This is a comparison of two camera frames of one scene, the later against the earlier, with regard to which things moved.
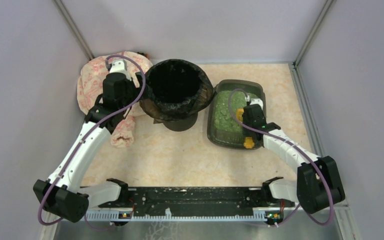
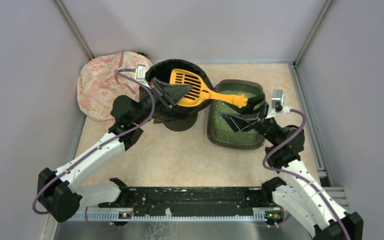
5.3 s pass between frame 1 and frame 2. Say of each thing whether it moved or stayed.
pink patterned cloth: stayed
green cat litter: stayed
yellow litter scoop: moved
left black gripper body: moved
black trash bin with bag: stayed
